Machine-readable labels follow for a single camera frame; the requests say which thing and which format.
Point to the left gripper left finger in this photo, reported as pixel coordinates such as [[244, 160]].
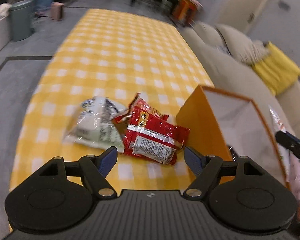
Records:
[[95, 170]]

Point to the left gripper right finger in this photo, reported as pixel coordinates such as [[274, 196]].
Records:
[[206, 168]]

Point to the white green snack bag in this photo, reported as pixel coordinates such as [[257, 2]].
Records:
[[91, 124]]

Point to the red snack bag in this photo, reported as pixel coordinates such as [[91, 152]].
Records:
[[147, 134]]

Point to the white shrimp snack bag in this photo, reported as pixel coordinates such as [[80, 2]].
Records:
[[278, 125]]

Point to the beige sofa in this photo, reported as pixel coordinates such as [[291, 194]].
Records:
[[228, 74]]

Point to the orange cardboard box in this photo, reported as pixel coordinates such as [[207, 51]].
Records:
[[218, 119]]

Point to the yellow cushion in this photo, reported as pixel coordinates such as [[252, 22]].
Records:
[[277, 70]]

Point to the yellow checkered tablecloth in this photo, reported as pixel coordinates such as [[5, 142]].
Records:
[[110, 54]]

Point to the beige cushion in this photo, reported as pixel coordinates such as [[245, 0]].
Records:
[[241, 47]]

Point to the orange stool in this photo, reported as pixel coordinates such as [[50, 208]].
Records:
[[186, 10]]

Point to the grey green trash bin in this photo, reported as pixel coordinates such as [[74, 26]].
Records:
[[21, 20]]

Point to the pink space heater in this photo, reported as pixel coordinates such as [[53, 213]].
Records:
[[57, 11]]

